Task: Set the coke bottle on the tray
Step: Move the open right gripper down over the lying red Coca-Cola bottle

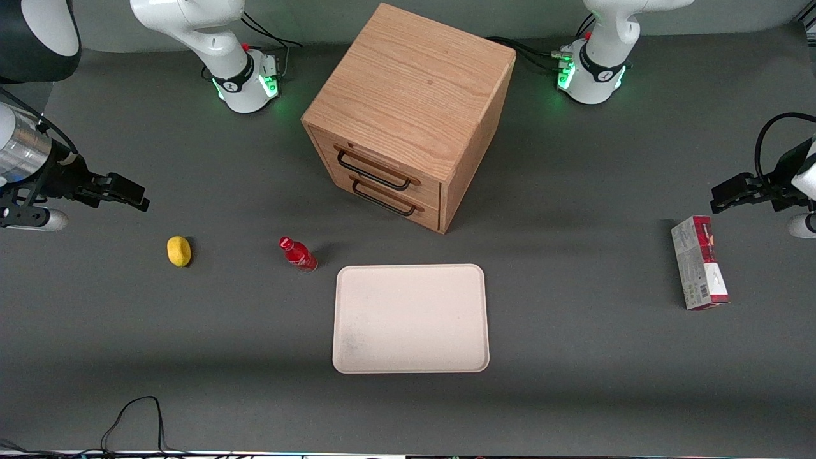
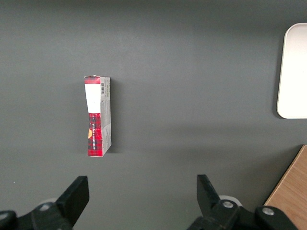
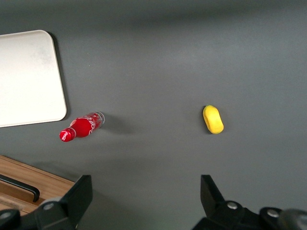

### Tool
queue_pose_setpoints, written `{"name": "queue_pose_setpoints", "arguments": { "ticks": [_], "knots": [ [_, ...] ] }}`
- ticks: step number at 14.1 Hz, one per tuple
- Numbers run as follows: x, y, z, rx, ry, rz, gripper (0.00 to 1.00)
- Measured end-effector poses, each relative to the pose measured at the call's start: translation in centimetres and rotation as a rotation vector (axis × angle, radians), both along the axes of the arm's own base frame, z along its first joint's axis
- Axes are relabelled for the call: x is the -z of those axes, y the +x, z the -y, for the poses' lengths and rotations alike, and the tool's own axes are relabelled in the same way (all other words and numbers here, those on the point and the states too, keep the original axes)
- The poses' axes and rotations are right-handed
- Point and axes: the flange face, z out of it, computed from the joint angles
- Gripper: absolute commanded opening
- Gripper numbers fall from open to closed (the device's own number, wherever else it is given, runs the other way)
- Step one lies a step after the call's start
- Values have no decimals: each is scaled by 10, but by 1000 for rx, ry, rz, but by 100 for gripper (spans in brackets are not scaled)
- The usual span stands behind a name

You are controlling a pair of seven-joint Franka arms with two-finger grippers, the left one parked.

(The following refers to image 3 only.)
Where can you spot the white rectangular tray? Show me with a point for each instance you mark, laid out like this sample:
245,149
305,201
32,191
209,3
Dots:
28,79

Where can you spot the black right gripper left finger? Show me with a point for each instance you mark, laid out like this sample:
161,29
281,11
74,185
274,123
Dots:
72,198

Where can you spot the wooden drawer front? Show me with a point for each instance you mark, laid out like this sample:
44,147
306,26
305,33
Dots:
14,197

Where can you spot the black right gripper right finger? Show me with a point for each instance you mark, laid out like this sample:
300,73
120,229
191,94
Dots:
213,203

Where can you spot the yellow toy lemon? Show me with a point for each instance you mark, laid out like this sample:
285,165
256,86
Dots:
213,119

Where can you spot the wooden drawer cabinet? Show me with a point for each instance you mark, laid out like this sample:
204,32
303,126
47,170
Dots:
48,178

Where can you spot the red soda can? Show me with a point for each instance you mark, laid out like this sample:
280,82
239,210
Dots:
81,125

